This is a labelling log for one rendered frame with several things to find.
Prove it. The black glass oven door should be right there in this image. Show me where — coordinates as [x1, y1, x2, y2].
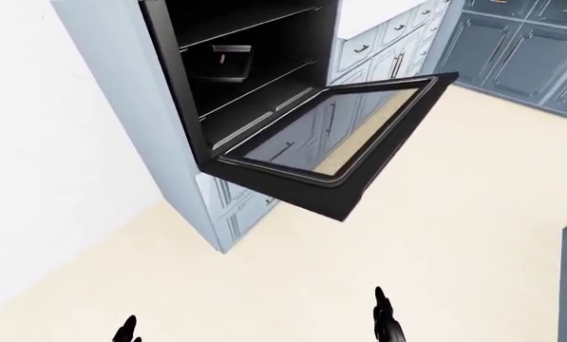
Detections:
[201, 71, 460, 223]

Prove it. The black built-in oven body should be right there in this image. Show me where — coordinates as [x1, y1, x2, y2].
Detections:
[139, 0, 337, 164]

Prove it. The light blue base cabinet run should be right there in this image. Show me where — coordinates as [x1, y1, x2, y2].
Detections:
[329, 0, 455, 86]

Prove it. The wire oven rack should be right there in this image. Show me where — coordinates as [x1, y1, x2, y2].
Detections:
[198, 58, 318, 121]
[177, 3, 326, 51]

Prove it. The light blue tall oven cabinet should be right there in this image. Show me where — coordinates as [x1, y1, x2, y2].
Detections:
[49, 0, 278, 255]

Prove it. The dark blue cabinet wall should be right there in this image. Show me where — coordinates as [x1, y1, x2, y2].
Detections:
[435, 0, 567, 119]

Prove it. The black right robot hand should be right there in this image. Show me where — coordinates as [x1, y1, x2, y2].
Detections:
[371, 285, 410, 342]

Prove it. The long black cabinet door handle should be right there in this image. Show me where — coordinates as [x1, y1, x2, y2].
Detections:
[389, 51, 405, 80]

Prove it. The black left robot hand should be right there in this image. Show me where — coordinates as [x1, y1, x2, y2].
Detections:
[112, 313, 143, 342]

